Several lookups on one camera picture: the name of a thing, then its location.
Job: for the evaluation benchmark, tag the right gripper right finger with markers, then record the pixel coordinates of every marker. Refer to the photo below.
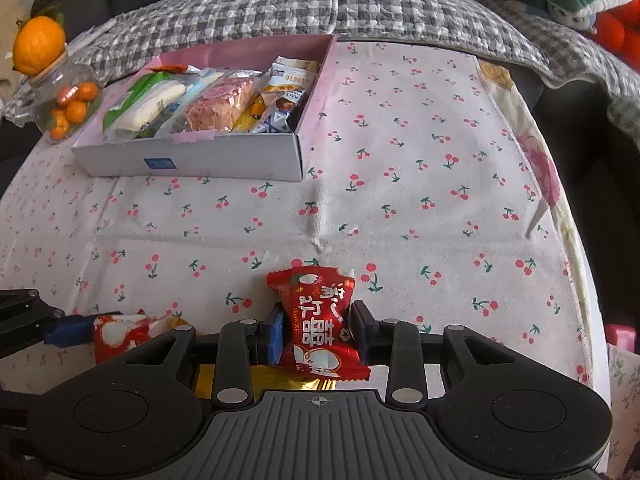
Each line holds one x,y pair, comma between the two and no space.
397,346

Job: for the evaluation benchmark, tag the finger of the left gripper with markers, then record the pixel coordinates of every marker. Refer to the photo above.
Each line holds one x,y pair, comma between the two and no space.
26,320

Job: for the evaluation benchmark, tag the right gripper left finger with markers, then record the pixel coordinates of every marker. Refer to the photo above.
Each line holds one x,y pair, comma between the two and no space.
243,345

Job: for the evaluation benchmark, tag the gold bar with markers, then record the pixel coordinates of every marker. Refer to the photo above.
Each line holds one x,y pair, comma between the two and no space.
203,356

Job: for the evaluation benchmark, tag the red candy pack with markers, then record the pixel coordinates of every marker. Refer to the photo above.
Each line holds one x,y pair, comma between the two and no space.
316,300
115,334

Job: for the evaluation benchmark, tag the blue white truffle pack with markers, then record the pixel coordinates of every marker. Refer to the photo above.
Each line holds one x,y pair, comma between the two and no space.
282,113

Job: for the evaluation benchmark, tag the pink nougat snack pack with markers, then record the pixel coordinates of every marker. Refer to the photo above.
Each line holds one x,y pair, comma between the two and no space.
219,105

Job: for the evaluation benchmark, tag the clear white cracker pack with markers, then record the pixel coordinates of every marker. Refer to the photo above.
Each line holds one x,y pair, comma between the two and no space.
150,105

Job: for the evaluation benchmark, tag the green snack pack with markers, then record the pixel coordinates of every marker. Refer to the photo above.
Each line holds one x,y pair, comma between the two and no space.
139,88

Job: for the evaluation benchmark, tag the white blue bread pack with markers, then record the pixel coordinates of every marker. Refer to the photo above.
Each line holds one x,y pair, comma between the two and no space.
195,84

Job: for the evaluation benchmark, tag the orange white biscuit pack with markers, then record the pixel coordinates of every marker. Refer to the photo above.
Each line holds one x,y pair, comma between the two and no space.
288,74

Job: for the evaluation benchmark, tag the yellow orange biscuit pack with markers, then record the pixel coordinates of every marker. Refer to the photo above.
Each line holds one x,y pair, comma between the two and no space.
255,113

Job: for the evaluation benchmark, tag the silver long snack pack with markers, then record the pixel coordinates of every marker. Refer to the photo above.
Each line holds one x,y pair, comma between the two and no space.
158,128

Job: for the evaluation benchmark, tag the cherry print tablecloth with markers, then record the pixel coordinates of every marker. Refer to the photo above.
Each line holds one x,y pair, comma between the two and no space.
426,180

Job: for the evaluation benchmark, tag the glass jar with tangerines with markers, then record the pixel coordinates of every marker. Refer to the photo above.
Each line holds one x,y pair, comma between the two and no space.
65,95

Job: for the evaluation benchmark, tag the pink and white box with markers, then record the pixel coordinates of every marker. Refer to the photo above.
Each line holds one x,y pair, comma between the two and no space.
218,154

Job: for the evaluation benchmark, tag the large orange fruit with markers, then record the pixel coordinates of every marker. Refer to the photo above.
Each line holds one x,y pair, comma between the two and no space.
38,43

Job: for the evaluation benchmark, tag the dark grey sofa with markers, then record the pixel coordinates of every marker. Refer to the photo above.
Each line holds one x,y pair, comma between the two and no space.
598,164

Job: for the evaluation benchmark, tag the grey checkered blanket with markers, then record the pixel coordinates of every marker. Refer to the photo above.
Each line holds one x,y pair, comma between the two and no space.
487,28

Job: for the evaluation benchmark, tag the orange plush toy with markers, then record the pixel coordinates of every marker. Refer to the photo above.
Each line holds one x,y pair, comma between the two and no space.
618,31

